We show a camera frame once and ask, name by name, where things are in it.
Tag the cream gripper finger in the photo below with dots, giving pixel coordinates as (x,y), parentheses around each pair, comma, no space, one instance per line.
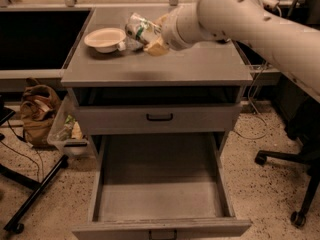
(157,47)
(160,21)

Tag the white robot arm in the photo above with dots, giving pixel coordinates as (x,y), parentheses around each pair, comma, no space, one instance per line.
(292,48)

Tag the grey drawer cabinet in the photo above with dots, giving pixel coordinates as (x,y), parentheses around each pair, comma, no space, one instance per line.
(208,74)

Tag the closed top drawer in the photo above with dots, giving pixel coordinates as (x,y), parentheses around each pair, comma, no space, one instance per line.
(157,119)

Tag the open middle drawer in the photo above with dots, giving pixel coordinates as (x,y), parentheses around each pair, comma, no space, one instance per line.
(160,187)

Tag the clear plastic water bottle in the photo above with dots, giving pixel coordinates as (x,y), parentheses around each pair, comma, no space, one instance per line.
(129,44)

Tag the white bowl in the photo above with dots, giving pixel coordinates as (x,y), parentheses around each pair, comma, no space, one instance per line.
(106,40)

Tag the clear plastic bin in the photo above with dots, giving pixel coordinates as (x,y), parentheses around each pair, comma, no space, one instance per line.
(65,133)

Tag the brown bag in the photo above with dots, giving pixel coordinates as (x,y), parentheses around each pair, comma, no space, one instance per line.
(39,107)

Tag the black stand base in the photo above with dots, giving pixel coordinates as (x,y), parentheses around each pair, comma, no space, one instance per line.
(14,225)

